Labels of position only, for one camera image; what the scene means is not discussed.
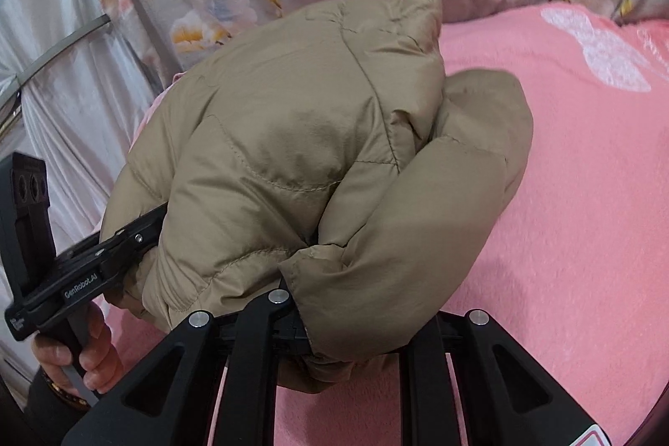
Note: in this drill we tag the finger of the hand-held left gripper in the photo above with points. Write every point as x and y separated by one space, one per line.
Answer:
138 237

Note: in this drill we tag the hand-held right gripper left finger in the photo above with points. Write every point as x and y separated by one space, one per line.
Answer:
272 320

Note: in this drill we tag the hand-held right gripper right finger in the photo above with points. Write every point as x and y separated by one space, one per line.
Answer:
423 373

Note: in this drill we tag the tan quilted jacket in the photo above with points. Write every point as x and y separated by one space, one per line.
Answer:
313 122

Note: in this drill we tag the person's left forearm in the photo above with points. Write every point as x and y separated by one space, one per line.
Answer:
47 409

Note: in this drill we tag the person's left hand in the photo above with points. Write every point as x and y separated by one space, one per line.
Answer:
99 352

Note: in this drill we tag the silver satin curtain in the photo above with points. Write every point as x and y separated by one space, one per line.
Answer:
68 111

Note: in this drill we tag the grey metal rod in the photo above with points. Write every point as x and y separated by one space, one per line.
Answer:
68 41

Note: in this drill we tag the pink printed blanket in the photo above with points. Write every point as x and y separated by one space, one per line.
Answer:
575 216

